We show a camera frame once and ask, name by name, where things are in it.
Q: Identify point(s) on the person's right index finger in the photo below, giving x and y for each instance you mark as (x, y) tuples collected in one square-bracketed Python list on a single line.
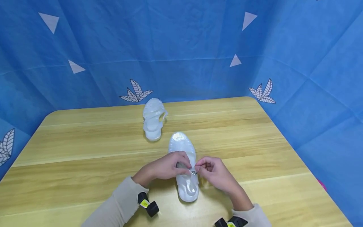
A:
[(203, 161)]

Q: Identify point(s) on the translucent white jelly sandal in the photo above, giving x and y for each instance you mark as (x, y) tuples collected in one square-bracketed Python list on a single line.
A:
[(181, 143), (153, 118)]

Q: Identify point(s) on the person's left index finger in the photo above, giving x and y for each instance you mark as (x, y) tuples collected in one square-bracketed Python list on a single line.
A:
[(183, 159)]

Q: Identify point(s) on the person's left hand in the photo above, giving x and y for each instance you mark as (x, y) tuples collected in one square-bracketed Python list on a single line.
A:
[(160, 167)]

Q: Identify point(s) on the person's right thumb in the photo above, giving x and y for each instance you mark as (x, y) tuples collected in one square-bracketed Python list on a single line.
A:
[(203, 171)]

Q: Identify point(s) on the pink object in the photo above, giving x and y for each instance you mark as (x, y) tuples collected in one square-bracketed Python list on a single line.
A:
[(322, 185)]

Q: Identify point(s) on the person's left forearm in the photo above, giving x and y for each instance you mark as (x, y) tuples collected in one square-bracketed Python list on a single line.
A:
[(117, 205)]

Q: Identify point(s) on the person's right hand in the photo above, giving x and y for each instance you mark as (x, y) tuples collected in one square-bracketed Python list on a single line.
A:
[(219, 176)]

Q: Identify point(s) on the person's left thumb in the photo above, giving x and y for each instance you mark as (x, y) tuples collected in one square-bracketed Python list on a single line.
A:
[(181, 172)]

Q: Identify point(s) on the black wrist band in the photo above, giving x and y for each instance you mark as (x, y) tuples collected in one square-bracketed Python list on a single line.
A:
[(232, 222), (148, 204)]

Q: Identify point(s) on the person's right fingers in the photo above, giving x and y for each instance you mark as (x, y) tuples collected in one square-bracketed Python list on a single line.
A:
[(208, 178)]

